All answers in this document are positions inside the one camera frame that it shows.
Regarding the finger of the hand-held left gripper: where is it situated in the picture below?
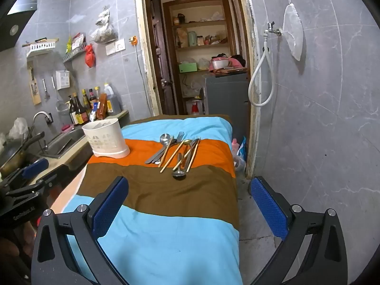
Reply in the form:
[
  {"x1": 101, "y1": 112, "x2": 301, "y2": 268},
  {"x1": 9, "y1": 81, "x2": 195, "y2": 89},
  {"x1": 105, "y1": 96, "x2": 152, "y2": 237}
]
[
  {"x1": 6, "y1": 165, "x2": 71, "y2": 205},
  {"x1": 0, "y1": 158, "x2": 50, "y2": 191}
]

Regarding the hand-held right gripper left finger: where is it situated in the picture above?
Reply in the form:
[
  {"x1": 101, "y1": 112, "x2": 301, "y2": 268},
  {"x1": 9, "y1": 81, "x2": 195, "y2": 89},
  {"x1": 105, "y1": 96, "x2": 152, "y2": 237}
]
[{"x1": 31, "y1": 176, "x2": 129, "y2": 285}]

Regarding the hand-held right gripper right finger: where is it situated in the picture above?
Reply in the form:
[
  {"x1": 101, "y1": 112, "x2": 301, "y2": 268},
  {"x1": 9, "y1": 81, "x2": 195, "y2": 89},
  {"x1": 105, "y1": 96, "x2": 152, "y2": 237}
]
[{"x1": 249, "y1": 176, "x2": 348, "y2": 285}]

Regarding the white plastic utensil holder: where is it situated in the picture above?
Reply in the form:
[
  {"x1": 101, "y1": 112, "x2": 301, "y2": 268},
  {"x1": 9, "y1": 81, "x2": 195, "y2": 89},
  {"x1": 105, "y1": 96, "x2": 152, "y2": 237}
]
[{"x1": 81, "y1": 118, "x2": 131, "y2": 158}]

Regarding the wooden chopstick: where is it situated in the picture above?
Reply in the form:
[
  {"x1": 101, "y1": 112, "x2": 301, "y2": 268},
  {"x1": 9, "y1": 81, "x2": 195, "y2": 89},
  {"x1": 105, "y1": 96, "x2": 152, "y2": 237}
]
[
  {"x1": 186, "y1": 137, "x2": 201, "y2": 173},
  {"x1": 160, "y1": 131, "x2": 185, "y2": 173},
  {"x1": 174, "y1": 138, "x2": 199, "y2": 170},
  {"x1": 158, "y1": 136, "x2": 175, "y2": 167}
]

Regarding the silver fork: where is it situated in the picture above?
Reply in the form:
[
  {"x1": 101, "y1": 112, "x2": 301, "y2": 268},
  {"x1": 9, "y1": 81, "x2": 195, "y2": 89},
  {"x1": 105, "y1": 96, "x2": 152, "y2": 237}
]
[{"x1": 153, "y1": 132, "x2": 185, "y2": 164}]

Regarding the gold spoon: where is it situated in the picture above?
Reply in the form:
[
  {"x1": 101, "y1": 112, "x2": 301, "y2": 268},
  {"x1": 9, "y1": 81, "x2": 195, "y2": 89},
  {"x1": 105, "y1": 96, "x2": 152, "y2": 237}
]
[{"x1": 172, "y1": 139, "x2": 193, "y2": 171}]

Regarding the person's left hand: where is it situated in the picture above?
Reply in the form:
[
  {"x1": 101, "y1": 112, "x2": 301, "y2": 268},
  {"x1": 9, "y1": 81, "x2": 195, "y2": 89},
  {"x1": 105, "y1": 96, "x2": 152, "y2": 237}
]
[{"x1": 0, "y1": 236, "x2": 32, "y2": 275}]

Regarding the black frying pan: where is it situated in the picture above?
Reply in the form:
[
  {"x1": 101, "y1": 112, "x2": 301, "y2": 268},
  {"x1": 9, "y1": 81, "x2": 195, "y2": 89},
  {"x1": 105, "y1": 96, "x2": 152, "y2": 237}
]
[{"x1": 0, "y1": 132, "x2": 46, "y2": 179}]

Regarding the stainless steel sink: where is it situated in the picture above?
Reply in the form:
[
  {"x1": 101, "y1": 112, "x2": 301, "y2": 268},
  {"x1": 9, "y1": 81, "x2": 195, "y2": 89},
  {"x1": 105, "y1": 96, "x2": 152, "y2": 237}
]
[{"x1": 38, "y1": 128, "x2": 87, "y2": 160}]

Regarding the chrome kitchen faucet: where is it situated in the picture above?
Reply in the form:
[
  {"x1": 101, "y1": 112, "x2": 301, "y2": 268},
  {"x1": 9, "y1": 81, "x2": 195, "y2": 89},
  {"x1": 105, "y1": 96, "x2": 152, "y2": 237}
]
[{"x1": 32, "y1": 111, "x2": 50, "y2": 152}]

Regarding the hanging metal strainer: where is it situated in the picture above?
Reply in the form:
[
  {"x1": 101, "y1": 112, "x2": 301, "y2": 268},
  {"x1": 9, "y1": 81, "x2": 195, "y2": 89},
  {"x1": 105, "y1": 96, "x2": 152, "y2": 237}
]
[{"x1": 51, "y1": 76, "x2": 71, "y2": 117}]

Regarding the dark sauce bottle pump top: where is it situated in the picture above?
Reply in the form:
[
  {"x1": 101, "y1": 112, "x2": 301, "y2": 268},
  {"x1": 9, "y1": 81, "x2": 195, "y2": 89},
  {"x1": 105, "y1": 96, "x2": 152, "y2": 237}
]
[{"x1": 68, "y1": 95, "x2": 77, "y2": 125}]

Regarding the dark soy sauce bottle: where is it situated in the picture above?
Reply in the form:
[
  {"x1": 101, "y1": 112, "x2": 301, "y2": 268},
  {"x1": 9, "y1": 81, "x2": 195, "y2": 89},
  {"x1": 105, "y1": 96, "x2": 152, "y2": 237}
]
[{"x1": 73, "y1": 93, "x2": 90, "y2": 124}]

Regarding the striped blue orange brown cloth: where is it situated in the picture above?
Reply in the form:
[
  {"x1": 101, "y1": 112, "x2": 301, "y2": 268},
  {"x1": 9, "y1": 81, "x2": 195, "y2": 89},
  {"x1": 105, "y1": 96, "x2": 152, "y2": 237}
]
[{"x1": 50, "y1": 114, "x2": 247, "y2": 285}]

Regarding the wooden cutting board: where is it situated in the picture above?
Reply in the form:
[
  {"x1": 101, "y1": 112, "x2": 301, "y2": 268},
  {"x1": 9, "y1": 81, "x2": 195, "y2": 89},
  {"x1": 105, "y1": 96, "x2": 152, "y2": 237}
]
[{"x1": 27, "y1": 61, "x2": 42, "y2": 106}]

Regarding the yellow label sauce bottle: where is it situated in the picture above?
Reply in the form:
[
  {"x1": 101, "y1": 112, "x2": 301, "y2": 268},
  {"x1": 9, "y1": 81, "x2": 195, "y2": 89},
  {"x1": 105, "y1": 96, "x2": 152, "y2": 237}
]
[{"x1": 81, "y1": 89, "x2": 91, "y2": 112}]

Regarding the orange brown packet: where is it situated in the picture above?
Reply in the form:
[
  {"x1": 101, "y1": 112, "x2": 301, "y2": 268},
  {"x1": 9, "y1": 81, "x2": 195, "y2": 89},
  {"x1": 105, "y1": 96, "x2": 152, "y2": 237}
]
[{"x1": 97, "y1": 93, "x2": 108, "y2": 121}]

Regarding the beige kitchen counter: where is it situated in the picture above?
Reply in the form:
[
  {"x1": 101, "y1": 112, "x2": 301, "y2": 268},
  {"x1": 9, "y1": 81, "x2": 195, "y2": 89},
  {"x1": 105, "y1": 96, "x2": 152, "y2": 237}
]
[{"x1": 28, "y1": 110, "x2": 130, "y2": 205}]

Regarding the large dark oil jug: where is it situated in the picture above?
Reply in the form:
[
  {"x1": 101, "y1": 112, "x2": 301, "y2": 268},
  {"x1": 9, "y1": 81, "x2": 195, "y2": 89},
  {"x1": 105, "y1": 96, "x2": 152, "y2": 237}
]
[{"x1": 104, "y1": 83, "x2": 122, "y2": 116}]

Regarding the grey washing machine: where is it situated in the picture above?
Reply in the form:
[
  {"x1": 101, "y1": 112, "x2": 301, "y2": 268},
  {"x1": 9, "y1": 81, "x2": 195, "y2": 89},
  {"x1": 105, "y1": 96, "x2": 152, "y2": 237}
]
[{"x1": 205, "y1": 71, "x2": 252, "y2": 143}]

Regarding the red plastic bag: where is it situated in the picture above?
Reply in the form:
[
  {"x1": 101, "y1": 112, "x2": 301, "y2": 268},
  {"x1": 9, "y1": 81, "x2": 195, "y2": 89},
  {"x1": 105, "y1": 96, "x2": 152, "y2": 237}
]
[{"x1": 85, "y1": 44, "x2": 96, "y2": 68}]

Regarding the black range hood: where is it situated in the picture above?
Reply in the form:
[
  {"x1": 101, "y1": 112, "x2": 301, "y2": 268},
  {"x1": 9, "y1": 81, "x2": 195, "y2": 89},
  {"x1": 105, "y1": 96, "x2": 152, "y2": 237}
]
[{"x1": 0, "y1": 0, "x2": 39, "y2": 52}]

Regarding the large clear plastic bag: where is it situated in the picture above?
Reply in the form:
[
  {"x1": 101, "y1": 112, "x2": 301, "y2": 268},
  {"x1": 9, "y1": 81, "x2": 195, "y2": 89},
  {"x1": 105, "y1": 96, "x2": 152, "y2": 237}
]
[{"x1": 90, "y1": 25, "x2": 119, "y2": 44}]

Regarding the pink cloth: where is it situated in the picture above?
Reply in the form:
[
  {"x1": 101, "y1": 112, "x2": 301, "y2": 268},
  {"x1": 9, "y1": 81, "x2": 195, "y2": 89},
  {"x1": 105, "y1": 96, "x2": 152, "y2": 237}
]
[{"x1": 209, "y1": 54, "x2": 247, "y2": 72}]

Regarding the dark wooden door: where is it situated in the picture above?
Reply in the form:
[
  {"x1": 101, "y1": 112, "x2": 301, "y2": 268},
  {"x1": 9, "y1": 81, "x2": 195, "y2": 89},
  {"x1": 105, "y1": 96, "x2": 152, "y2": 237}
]
[{"x1": 148, "y1": 0, "x2": 178, "y2": 117}]

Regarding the black cloth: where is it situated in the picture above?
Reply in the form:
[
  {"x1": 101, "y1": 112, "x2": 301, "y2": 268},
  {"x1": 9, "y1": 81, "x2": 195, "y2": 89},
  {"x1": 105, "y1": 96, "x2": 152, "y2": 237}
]
[{"x1": 230, "y1": 54, "x2": 247, "y2": 67}]

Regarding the small clear plastic bag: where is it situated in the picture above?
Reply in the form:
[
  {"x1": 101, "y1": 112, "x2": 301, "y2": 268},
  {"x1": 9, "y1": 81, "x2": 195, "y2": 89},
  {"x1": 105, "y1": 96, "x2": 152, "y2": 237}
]
[{"x1": 95, "y1": 6, "x2": 111, "y2": 27}]

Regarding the white plastic bag hanging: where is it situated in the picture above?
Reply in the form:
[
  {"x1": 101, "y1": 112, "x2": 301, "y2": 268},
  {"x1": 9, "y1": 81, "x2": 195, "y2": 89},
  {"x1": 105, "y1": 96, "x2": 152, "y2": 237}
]
[{"x1": 282, "y1": 0, "x2": 304, "y2": 62}]

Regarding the white wall-mounted box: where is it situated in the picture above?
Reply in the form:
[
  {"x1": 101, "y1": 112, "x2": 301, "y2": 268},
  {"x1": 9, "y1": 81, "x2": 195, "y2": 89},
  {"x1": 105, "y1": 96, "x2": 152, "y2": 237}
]
[{"x1": 56, "y1": 70, "x2": 71, "y2": 90}]

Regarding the grey metal wall shelf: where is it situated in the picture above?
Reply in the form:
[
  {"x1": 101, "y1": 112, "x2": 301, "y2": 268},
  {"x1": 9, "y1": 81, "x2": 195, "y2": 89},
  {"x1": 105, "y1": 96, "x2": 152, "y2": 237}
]
[{"x1": 62, "y1": 43, "x2": 88, "y2": 63}]

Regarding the white wall rack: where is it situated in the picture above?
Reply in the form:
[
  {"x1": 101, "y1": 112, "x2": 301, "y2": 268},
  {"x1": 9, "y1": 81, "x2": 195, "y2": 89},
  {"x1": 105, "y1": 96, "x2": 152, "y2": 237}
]
[{"x1": 26, "y1": 38, "x2": 59, "y2": 58}]

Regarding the white hose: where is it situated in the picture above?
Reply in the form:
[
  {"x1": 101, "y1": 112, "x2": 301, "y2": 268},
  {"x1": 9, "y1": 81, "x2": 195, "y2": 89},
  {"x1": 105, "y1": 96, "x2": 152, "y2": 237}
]
[{"x1": 248, "y1": 31, "x2": 277, "y2": 107}]

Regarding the black power cable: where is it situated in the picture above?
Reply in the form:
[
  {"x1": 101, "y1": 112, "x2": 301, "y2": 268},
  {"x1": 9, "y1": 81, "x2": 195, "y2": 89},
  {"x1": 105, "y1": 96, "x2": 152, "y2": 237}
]
[{"x1": 135, "y1": 45, "x2": 149, "y2": 115}]

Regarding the worn door frame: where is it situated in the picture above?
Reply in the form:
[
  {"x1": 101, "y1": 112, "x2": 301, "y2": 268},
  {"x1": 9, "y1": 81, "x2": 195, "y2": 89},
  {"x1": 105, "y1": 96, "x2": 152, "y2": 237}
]
[{"x1": 133, "y1": 0, "x2": 263, "y2": 179}]

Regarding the metal wall tap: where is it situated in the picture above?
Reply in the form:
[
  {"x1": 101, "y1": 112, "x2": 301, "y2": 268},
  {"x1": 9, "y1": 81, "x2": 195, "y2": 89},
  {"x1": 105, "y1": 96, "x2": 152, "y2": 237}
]
[{"x1": 265, "y1": 21, "x2": 282, "y2": 38}]

